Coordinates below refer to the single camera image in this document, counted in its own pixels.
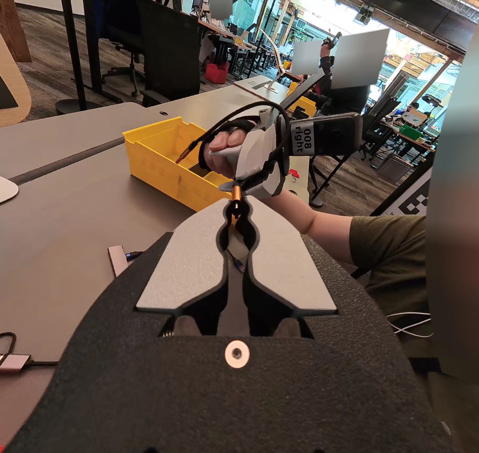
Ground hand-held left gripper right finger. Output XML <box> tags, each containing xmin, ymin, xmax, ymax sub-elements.
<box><xmin>242</xmin><ymin>196</ymin><xmax>338</xmax><ymax>336</ymax></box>

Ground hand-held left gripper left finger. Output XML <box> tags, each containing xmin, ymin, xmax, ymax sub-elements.
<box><xmin>135</xmin><ymin>198</ymin><xmax>230</xmax><ymax>336</ymax></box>

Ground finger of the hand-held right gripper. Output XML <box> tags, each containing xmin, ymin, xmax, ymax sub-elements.
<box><xmin>244</xmin><ymin>159</ymin><xmax>288</xmax><ymax>200</ymax></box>
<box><xmin>218</xmin><ymin>123</ymin><xmax>280</xmax><ymax>193</ymax></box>

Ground braided cable orange plug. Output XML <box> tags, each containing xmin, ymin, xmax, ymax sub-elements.
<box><xmin>175</xmin><ymin>102</ymin><xmax>292</xmax><ymax>219</ymax></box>

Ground black cable blue plug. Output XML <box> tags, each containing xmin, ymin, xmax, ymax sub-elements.
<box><xmin>125</xmin><ymin>249</ymin><xmax>246</xmax><ymax>274</ymax></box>

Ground grey usb hub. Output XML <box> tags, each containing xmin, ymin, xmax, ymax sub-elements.
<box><xmin>0</xmin><ymin>245</ymin><xmax>131</xmax><ymax>376</ymax></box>

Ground yellow plastic bin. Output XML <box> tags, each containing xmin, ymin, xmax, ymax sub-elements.
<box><xmin>123</xmin><ymin>117</ymin><xmax>241</xmax><ymax>214</ymax></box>

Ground person's right forearm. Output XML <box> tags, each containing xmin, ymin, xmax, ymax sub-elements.
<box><xmin>258</xmin><ymin>188</ymin><xmax>355</xmax><ymax>267</ymax></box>

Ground person's right hand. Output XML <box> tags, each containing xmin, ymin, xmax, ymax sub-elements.
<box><xmin>205</xmin><ymin>129</ymin><xmax>249</xmax><ymax>181</ymax></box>

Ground small yellow bin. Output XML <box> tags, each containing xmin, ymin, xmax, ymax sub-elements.
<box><xmin>285</xmin><ymin>81</ymin><xmax>318</xmax><ymax>116</ymax></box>

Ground green plastic bin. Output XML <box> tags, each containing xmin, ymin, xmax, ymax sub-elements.
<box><xmin>398</xmin><ymin>123</ymin><xmax>424</xmax><ymax>141</ymax></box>

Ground small red bin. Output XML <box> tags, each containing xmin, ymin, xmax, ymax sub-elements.
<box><xmin>205</xmin><ymin>62</ymin><xmax>230</xmax><ymax>85</ymax></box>

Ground person's olive shirt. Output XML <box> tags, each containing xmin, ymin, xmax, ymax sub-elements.
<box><xmin>349</xmin><ymin>214</ymin><xmax>430</xmax><ymax>362</ymax></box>

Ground black white marker board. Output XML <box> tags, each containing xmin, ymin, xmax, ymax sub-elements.
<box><xmin>370</xmin><ymin>168</ymin><xmax>435</xmax><ymax>218</ymax></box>

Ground black office chair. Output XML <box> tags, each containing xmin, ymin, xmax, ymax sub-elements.
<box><xmin>136</xmin><ymin>0</ymin><xmax>201</xmax><ymax>108</ymax></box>

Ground blue fabric chair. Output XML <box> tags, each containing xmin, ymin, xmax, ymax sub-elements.
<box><xmin>90</xmin><ymin>0</ymin><xmax>148</xmax><ymax>98</ymax></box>

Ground black floor stand pole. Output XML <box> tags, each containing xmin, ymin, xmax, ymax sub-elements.
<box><xmin>55</xmin><ymin>0</ymin><xmax>125</xmax><ymax>116</ymax></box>

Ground black board wooden rim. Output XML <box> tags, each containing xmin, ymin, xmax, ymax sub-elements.
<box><xmin>0</xmin><ymin>33</ymin><xmax>32</xmax><ymax>128</ymax></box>

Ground white cable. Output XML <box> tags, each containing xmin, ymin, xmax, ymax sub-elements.
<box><xmin>386</xmin><ymin>312</ymin><xmax>435</xmax><ymax>338</ymax></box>

